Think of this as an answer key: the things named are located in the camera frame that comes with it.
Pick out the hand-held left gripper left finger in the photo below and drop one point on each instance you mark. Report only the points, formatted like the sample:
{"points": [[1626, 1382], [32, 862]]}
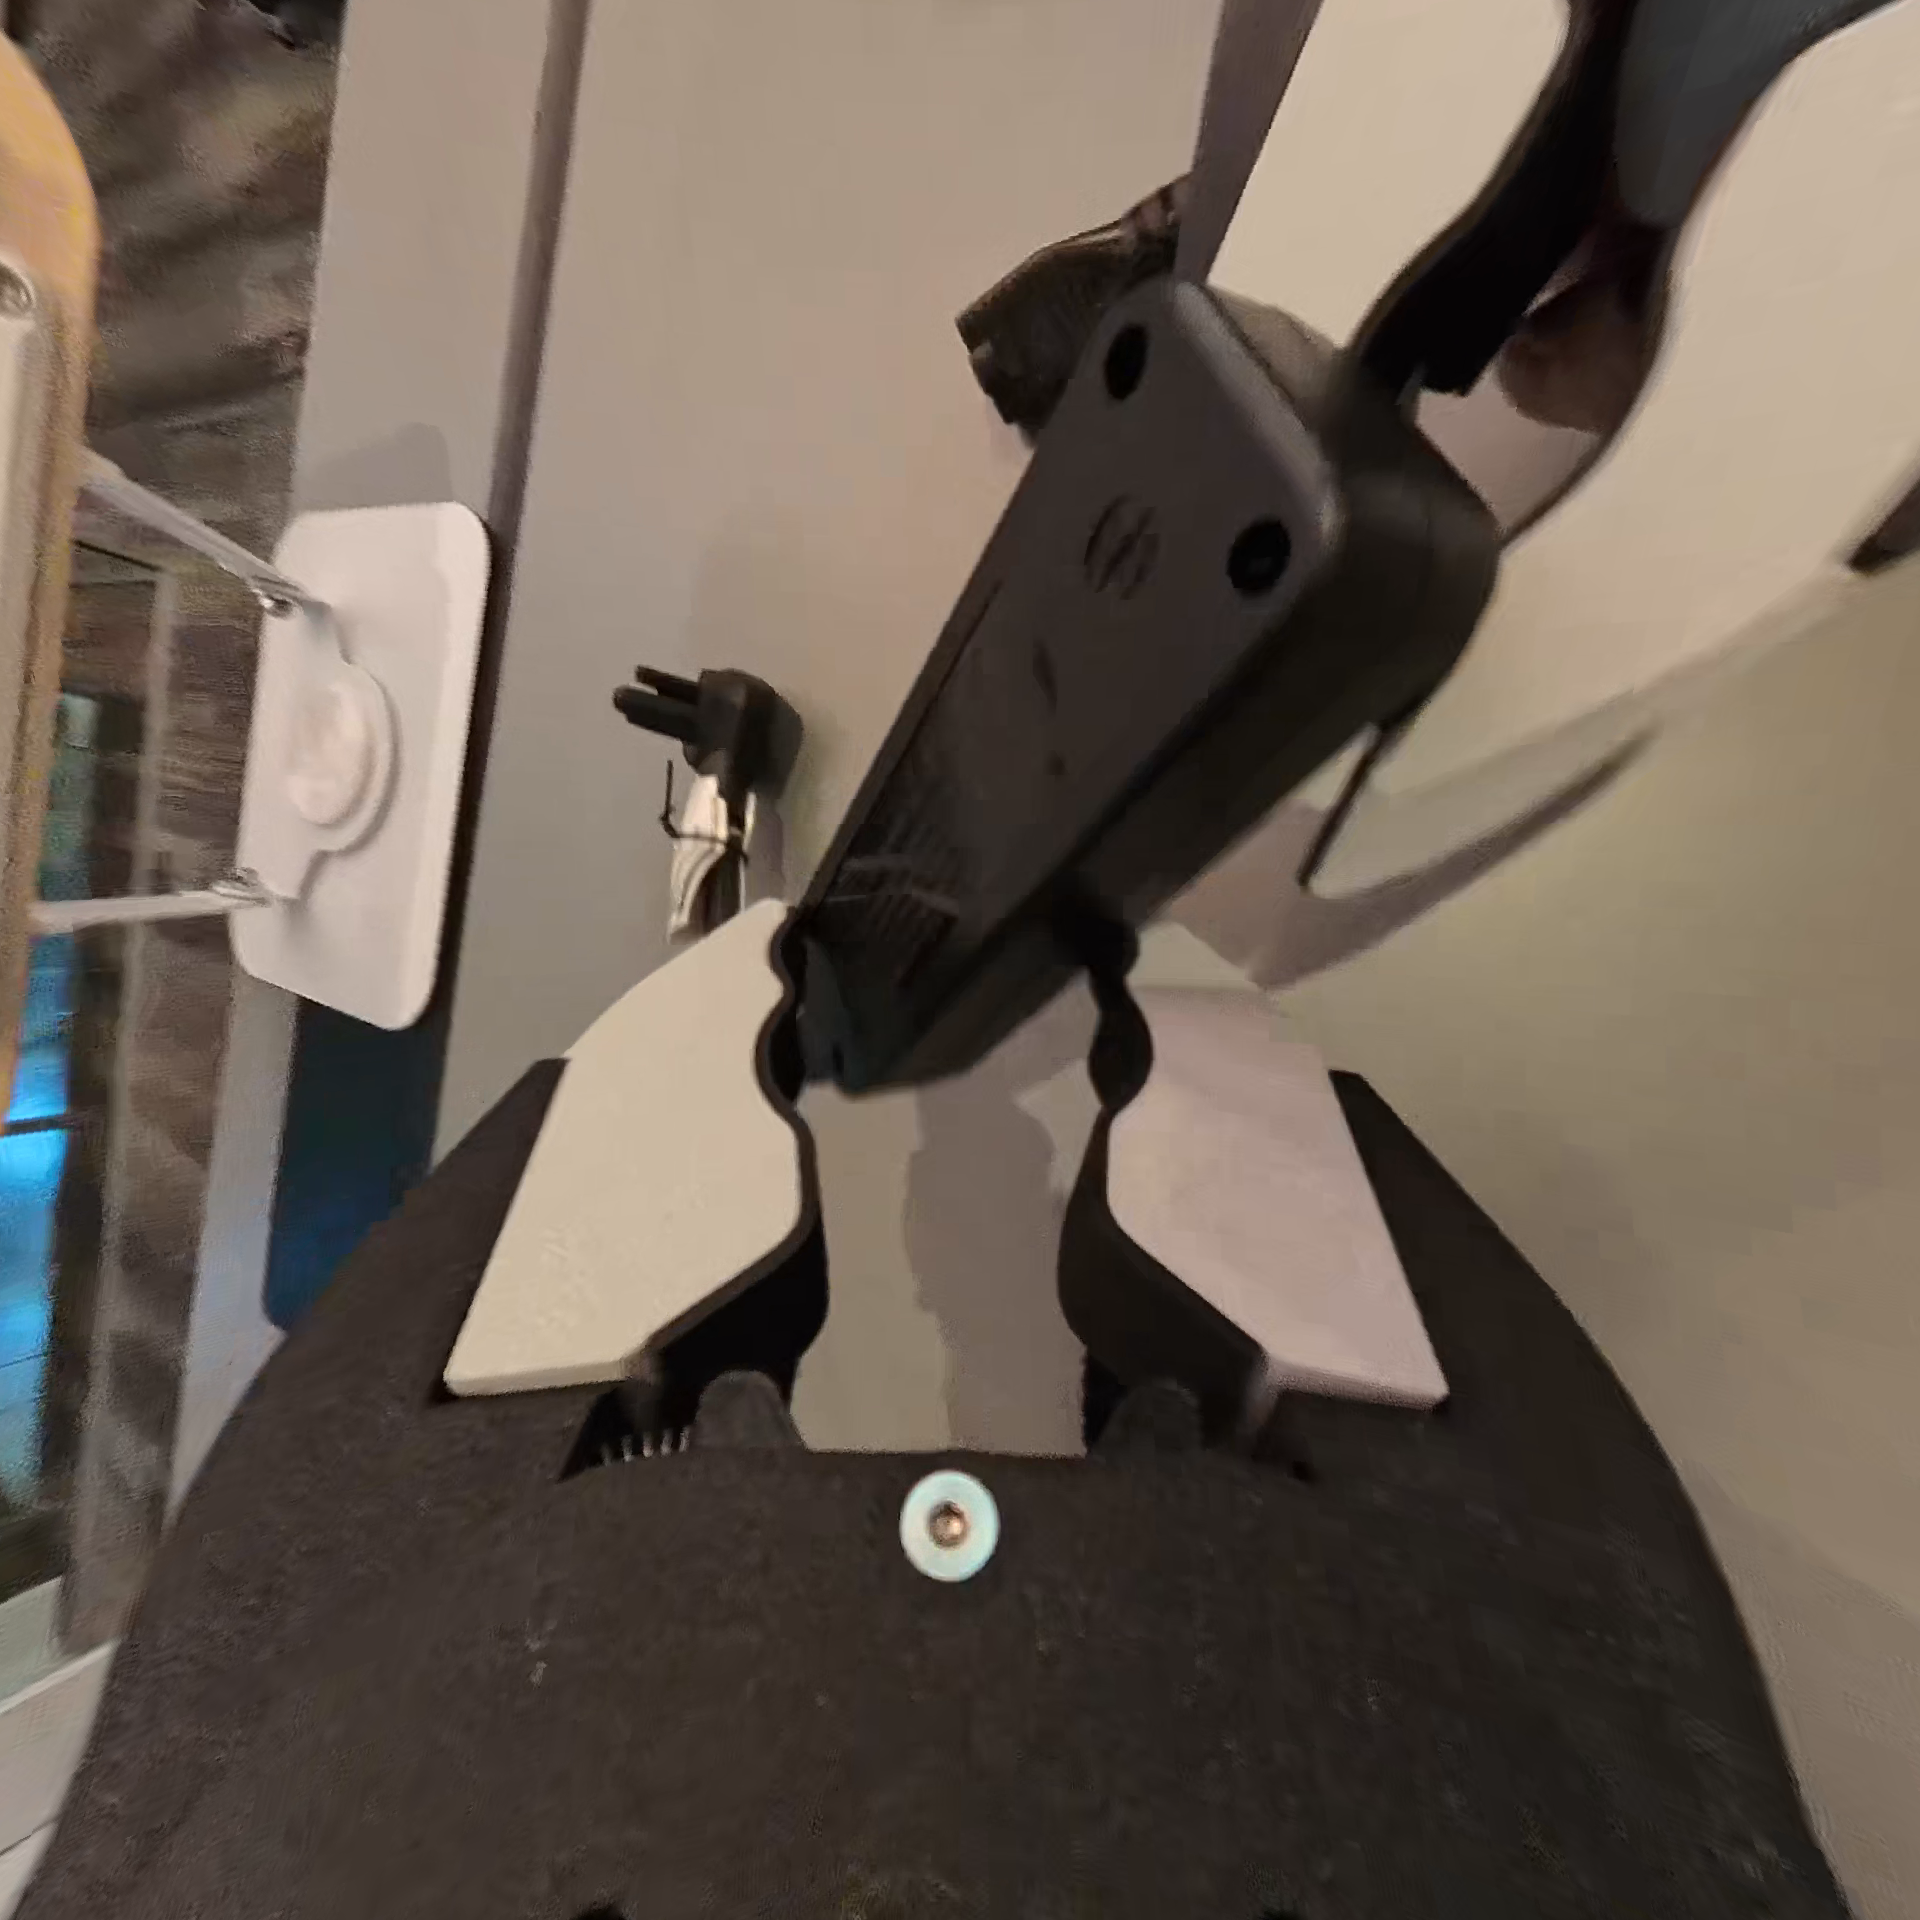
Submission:
{"points": [[645, 1184]]}

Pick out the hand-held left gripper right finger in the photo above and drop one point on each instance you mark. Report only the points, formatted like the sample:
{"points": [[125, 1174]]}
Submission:
{"points": [[1260, 1200]]}

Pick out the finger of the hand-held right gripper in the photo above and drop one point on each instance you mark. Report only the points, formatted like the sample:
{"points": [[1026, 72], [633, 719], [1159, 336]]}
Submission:
{"points": [[1412, 136], [1785, 376]]}

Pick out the black power strip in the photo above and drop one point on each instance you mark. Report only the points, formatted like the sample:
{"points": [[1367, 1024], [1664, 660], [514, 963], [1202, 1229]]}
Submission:
{"points": [[1170, 629]]}

